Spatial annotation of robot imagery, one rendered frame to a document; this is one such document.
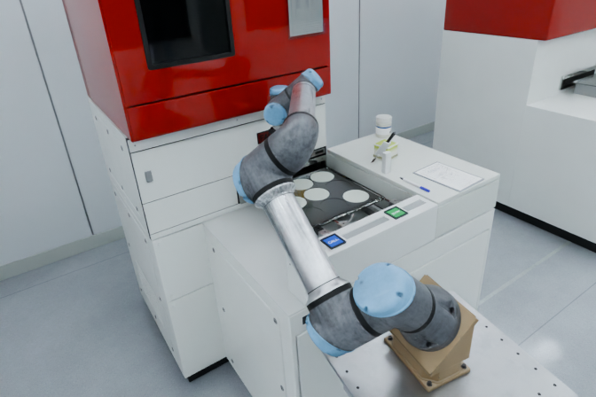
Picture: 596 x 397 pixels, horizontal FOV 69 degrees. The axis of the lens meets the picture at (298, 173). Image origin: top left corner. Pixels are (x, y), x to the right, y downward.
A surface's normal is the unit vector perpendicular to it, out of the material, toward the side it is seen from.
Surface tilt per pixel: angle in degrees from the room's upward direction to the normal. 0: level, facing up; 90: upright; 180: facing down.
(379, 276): 37
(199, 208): 90
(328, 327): 63
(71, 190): 90
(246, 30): 90
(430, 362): 44
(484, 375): 0
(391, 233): 90
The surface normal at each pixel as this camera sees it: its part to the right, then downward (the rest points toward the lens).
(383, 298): -0.57, -0.56
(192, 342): 0.55, 0.34
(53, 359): -0.05, -0.90
